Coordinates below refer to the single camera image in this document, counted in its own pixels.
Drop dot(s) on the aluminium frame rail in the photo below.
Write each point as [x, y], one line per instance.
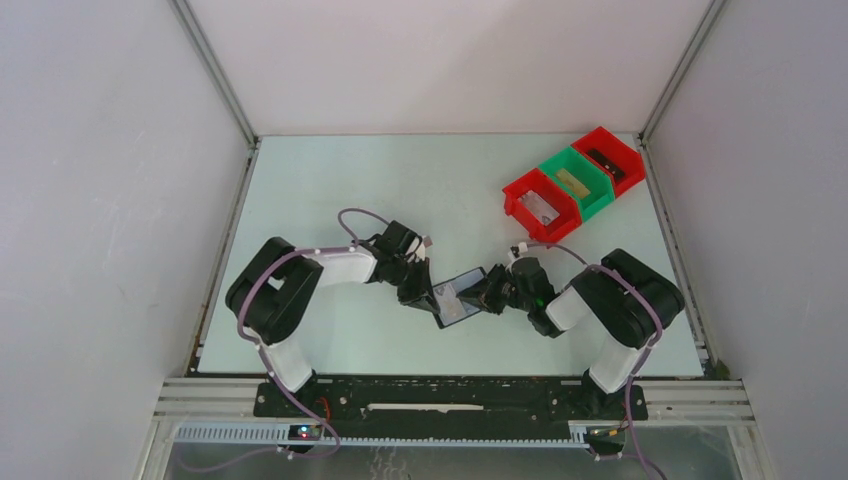
[221, 410]

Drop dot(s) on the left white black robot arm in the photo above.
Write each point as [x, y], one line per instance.
[271, 295]

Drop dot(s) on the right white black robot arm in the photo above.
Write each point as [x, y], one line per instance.
[634, 303]

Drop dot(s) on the left corner aluminium post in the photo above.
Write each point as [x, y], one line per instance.
[200, 42]

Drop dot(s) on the silver card in bin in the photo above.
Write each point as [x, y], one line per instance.
[541, 210]

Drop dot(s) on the black leather card holder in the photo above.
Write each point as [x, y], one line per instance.
[452, 309]

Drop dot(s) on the green plastic bin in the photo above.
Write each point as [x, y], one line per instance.
[586, 183]

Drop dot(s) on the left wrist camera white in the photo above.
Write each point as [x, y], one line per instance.
[418, 252]

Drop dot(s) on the black card in bin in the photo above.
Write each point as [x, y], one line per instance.
[607, 164]

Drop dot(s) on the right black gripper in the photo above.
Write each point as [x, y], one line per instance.
[483, 294]

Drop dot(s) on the right corner aluminium post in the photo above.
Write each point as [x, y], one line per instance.
[690, 53]

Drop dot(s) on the red plastic bin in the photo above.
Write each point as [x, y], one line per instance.
[569, 217]
[622, 164]

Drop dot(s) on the near red plastic bin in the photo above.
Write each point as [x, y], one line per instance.
[569, 217]

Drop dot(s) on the far red plastic bin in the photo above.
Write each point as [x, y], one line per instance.
[622, 164]

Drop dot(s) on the corner aluminium post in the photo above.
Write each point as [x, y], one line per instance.
[200, 42]
[690, 53]

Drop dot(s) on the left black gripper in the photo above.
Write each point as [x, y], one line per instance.
[421, 296]

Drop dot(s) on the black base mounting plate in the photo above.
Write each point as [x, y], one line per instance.
[451, 408]

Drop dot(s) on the gold card in bin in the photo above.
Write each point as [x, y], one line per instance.
[572, 183]

